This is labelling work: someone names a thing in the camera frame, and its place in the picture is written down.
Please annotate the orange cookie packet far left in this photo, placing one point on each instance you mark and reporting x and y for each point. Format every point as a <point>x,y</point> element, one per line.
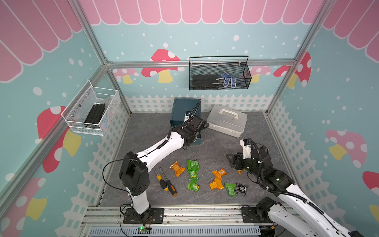
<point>178,170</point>

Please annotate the orange handled screwdriver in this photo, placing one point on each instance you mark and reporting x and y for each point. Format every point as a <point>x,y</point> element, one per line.
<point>171,188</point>

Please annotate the white wire wall basket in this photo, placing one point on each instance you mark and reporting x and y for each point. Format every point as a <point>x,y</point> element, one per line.
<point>75,114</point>

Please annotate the blue white item in basket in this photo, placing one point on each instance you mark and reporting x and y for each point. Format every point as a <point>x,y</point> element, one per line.
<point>227,80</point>

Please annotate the black checkered cookie packet lower right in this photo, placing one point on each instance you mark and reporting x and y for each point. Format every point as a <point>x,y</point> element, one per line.
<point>241,189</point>

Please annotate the orange cookie packet lower centre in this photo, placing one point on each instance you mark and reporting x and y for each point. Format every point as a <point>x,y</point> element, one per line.
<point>216,184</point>

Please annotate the yellow handled screwdriver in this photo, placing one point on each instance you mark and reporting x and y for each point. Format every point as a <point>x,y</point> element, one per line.
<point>163,184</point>

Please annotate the small green circuit board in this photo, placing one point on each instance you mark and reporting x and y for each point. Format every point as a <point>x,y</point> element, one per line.
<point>144,230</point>

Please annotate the green cookie packet upper middle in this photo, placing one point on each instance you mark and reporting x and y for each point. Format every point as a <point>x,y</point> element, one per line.
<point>192,165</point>

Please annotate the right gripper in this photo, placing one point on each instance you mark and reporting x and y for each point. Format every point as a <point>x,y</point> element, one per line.
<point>236,155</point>

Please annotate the black box in white basket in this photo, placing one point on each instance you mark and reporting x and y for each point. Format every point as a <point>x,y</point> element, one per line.
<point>95,115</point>

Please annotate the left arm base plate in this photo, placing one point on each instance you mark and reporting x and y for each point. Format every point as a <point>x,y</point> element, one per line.
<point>150,216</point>

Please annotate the teal three-drawer cabinet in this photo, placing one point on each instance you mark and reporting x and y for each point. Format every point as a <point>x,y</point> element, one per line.
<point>186,116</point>

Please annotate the white plastic lidded box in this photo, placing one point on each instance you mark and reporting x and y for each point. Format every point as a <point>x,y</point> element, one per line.
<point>227,121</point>

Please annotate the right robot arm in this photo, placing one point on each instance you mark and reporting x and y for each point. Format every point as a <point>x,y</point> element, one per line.
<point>312,221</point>

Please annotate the green cookie packet lower left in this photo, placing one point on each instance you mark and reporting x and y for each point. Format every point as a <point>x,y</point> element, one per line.
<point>192,185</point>

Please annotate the green cookie packet right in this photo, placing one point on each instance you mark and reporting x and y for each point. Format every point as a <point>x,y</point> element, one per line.
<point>231,188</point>

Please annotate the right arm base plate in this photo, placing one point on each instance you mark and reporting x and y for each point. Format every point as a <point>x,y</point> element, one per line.
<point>255,215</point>

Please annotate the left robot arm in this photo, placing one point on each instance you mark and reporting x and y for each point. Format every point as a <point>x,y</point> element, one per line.
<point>134,172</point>

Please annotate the black wire wall basket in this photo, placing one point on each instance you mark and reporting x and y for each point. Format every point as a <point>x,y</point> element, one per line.
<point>237,66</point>

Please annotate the green cookie packet left middle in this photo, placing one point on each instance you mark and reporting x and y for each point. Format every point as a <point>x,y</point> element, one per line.
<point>193,175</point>

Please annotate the white slotted cable duct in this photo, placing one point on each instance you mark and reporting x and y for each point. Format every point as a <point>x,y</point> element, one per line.
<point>177,231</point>

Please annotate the green cookie packet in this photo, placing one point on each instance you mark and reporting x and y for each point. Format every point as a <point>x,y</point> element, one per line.
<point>193,175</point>
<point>231,188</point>
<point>192,185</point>
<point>192,165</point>

